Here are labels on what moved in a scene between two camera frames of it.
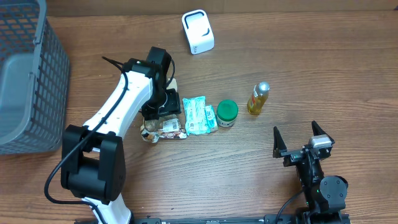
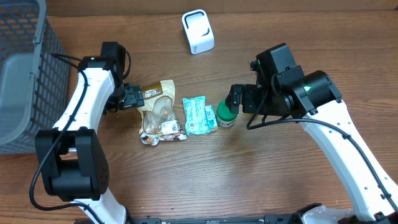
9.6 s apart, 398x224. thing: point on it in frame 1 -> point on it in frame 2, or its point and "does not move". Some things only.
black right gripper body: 303,168 -> 253,98
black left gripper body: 162,103 -> 128,97
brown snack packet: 167,126 does not move
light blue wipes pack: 196,116 does not move
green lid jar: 227,111 does not move
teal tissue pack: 211,124 does not move
